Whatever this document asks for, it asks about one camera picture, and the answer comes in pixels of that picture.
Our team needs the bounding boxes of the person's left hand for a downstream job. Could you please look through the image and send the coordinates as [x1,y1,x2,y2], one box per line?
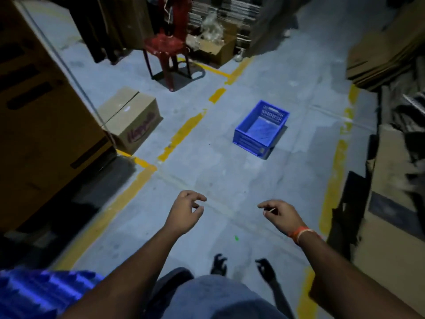
[163,190,208,237]

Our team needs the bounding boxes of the open cardboard box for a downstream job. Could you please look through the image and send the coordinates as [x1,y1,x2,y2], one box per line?
[185,22,238,67]

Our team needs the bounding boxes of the stack of flattened cardboard sheets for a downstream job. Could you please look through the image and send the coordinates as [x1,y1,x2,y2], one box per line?
[346,0,425,91]

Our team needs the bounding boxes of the blue plastic crate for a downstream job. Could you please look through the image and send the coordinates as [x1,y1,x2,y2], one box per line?
[232,100,290,160]

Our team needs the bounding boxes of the person's grey trousers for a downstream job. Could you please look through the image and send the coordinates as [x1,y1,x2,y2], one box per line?
[143,267,289,319]

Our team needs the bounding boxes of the person's right forearm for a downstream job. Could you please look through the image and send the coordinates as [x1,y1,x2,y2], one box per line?
[298,231,424,319]

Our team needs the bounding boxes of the red plastic chair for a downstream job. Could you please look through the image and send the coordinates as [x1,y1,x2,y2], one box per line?
[143,0,193,92]

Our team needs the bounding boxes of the stack of flat packs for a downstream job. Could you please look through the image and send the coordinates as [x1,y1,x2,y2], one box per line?
[188,0,263,50]

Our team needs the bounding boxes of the orange wristband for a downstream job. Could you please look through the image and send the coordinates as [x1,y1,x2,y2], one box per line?
[288,227,322,246]

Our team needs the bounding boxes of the large cardboard box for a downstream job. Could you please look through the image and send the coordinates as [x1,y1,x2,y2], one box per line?
[0,0,117,233]

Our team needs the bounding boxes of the clear plastic wrap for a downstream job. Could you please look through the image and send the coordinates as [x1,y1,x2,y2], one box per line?
[198,11,225,43]

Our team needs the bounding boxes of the pile of torn cardboard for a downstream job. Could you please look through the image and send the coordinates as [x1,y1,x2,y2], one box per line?
[309,56,425,319]

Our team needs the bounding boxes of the person's right hand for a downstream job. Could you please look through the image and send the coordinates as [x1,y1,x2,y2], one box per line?
[257,199,307,237]

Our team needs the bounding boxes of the person's left forearm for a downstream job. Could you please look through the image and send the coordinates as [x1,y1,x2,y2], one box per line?
[58,226,184,319]

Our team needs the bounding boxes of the small cardboard box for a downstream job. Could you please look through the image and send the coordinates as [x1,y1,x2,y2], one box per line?
[97,87,163,156]

